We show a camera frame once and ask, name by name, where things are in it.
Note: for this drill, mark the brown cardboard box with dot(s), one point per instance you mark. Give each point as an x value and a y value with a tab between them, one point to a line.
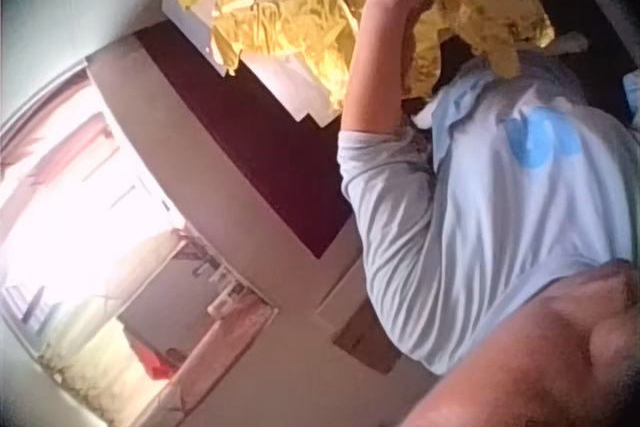
362	329

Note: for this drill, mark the pink curtain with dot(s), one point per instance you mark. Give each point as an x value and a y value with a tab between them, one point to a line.
60	132

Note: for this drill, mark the white paper sheet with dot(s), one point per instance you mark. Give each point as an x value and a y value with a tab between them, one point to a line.
290	87

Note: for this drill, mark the gold crumpled foil sheet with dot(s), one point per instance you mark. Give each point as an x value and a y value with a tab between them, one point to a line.
280	12

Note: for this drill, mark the red object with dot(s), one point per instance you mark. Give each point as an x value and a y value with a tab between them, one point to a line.
161	366

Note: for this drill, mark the yellow wrapping sheet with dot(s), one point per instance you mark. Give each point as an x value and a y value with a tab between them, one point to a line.
490	12

